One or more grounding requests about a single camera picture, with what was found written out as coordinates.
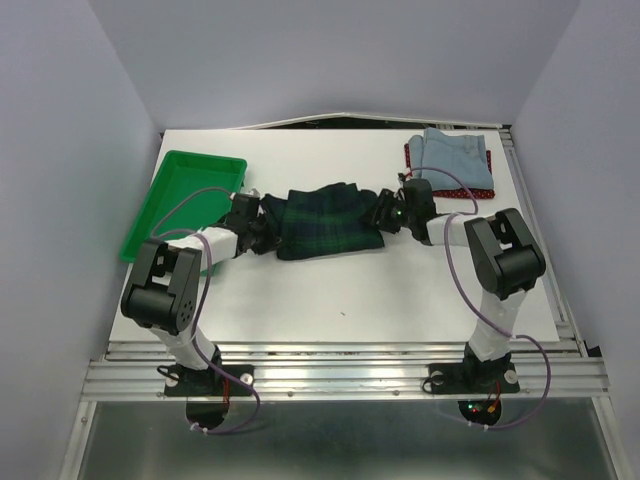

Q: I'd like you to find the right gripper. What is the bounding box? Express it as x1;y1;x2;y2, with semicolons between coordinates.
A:
359;189;414;234

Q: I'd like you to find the green navy plaid skirt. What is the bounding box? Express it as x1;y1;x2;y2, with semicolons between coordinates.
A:
261;182;384;261

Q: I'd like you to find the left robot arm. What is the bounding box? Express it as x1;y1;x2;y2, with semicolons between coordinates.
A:
120;191;279;397

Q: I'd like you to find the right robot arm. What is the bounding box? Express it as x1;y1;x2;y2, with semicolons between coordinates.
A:
361;179;546;395

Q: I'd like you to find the red polka dot skirt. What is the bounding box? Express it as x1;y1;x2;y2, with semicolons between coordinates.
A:
404;143;496;200

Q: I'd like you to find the light blue denim skirt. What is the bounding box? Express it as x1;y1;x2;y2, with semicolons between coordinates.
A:
407;128;494;192

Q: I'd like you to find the green plastic tray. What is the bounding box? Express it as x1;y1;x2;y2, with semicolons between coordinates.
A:
120;150;247;264

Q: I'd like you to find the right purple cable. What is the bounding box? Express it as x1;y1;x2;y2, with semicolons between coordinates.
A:
399;167;554;432

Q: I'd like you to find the purple cable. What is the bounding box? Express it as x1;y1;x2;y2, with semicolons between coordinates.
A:
399;167;554;432
149;186;264;435

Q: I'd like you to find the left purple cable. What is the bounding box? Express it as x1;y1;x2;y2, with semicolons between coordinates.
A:
149;186;264;435

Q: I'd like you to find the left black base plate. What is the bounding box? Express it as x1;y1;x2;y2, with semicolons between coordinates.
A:
156;364;252;397

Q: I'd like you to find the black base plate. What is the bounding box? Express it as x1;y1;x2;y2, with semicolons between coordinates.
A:
156;364;252;397
421;363;520;395

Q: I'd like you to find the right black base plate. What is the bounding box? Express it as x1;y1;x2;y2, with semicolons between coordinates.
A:
421;363;520;395

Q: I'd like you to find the aluminium rail frame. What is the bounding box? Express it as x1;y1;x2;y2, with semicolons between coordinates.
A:
59;112;640;480

